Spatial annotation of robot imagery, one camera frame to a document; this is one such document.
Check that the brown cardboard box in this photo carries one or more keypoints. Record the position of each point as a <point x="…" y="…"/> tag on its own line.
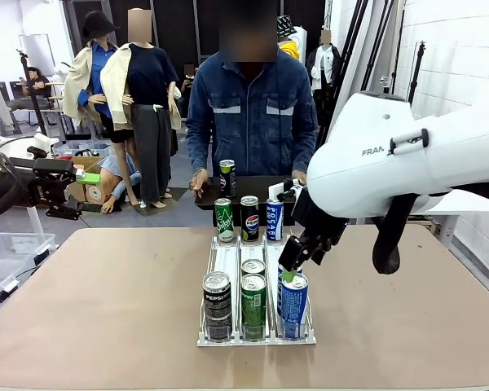
<point x="91" y="163"/>

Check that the green Chilsung display can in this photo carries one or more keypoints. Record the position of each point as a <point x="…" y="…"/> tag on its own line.
<point x="224" y="222"/>

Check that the person in denim jacket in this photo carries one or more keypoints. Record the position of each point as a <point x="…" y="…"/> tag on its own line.
<point x="252" y="134"/>

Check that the black Pepsi can silver top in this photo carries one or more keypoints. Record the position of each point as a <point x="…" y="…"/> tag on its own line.
<point x="217" y="309"/>

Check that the mannequin lying in blue clothes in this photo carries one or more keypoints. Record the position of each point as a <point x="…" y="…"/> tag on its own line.
<point x="114" y="167"/>

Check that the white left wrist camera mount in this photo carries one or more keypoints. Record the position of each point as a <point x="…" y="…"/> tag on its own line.
<point x="45" y="144"/>

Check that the seated person with long hair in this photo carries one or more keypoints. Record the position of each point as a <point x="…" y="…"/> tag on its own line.
<point x="32" y="87"/>

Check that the green soda can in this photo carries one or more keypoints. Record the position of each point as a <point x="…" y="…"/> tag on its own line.
<point x="253" y="266"/>
<point x="253" y="309"/>

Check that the black light stand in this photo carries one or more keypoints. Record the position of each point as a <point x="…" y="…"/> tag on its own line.
<point x="415" y="77"/>

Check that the blue Pocari display can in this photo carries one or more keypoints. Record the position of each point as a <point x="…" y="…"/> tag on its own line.
<point x="275" y="220"/>

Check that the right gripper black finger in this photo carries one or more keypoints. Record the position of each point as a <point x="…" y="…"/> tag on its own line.
<point x="293" y="258"/>
<point x="320" y="256"/>

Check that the person's right denim forearm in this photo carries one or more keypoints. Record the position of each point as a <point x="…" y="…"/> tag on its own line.
<point x="197" y="155"/>

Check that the black camera tripod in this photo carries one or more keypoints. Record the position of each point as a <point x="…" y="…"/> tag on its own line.
<point x="34" y="97"/>

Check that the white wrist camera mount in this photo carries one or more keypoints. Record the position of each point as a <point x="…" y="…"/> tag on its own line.
<point x="45" y="144"/>
<point x="279" y="191"/>

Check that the clear plastic storage bin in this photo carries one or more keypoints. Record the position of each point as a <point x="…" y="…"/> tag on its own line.
<point x="0" y="285"/>
<point x="8" y="244"/>

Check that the person's left denim forearm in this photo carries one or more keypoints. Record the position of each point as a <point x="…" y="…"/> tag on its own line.
<point x="305" y="155"/>

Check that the white height-adjustable desk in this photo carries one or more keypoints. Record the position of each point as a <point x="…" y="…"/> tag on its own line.
<point x="34" y="224"/>

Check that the black Pepsi can lime top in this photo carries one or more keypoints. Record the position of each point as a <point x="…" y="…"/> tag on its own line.
<point x="227" y="179"/>

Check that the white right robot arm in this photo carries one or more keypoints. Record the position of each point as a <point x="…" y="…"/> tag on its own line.
<point x="391" y="163"/>

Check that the mannequin in navy tee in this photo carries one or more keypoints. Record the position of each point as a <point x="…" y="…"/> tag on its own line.
<point x="146" y="81"/>

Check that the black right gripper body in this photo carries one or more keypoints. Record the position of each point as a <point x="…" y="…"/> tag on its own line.
<point x="318" y="224"/>

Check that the black serving tray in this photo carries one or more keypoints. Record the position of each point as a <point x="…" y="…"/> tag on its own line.
<point x="252" y="187"/>

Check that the person's left hand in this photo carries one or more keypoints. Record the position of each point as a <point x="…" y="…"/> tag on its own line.
<point x="299" y="177"/>

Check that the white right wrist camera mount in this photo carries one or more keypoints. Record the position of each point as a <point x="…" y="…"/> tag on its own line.
<point x="279" y="191"/>

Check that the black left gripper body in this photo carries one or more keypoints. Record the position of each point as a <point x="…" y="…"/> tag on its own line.
<point x="45" y="183"/>

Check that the clear acrylic can rack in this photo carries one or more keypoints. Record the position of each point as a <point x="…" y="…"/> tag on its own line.
<point x="232" y="341"/>

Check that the mannequin with black hat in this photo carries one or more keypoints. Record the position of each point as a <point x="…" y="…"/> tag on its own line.
<point x="95" y="61"/>

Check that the seated person in black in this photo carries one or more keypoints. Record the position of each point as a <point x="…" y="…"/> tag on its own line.
<point x="188" y="83"/>

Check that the white side table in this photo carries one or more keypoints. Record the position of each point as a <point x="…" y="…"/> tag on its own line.
<point x="472" y="207"/>

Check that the black Pepsi display can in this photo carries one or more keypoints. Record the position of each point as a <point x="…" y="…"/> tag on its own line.
<point x="250" y="220"/>

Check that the blue Pocari Sweat can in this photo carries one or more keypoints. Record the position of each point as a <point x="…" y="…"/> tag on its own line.
<point x="294" y="309"/>
<point x="280" y="293"/>

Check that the person's right hand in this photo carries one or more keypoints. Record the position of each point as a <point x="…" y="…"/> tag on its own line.
<point x="199" y="183"/>

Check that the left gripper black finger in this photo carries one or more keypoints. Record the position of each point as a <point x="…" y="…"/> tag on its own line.
<point x="89" y="178"/>
<point x="65" y="212"/>

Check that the mannequin in yellow jacket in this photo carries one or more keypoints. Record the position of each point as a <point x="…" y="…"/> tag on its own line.
<point x="290" y="49"/>

